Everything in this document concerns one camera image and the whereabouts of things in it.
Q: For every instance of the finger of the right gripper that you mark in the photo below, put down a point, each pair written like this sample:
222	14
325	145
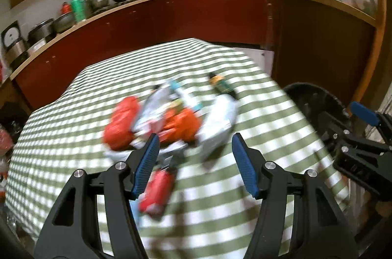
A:
367	114
336	135

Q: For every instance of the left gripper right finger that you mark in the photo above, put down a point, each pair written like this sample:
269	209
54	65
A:
319	228

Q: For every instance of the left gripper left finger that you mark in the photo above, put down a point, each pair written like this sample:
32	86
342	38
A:
71	229

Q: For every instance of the red spray can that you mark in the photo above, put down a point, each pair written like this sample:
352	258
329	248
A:
158	192

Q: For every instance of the red plastic bag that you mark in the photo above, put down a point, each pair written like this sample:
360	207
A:
118	133

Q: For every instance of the white pouch package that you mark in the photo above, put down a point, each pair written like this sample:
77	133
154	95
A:
217	124

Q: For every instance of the green label dark bottle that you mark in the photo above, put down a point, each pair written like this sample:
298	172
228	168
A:
221	85

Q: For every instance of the orange plastic bag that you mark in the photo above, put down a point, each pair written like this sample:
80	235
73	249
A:
179	126

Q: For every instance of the silver snack wrapper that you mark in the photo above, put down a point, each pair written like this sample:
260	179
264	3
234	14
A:
151	118

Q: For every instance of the teal white tube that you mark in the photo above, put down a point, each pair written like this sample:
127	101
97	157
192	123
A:
188	99

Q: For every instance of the black trash bin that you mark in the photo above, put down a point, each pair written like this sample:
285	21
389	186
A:
314	101

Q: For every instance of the dark red lower cabinets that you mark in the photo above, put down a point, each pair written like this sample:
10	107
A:
322	42

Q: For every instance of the green checkered tablecloth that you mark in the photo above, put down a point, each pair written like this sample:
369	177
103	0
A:
210	213

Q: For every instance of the red thermos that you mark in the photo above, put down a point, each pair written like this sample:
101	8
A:
66	8

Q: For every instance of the green thermos bottle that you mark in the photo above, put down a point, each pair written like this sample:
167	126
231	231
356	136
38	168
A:
78	10

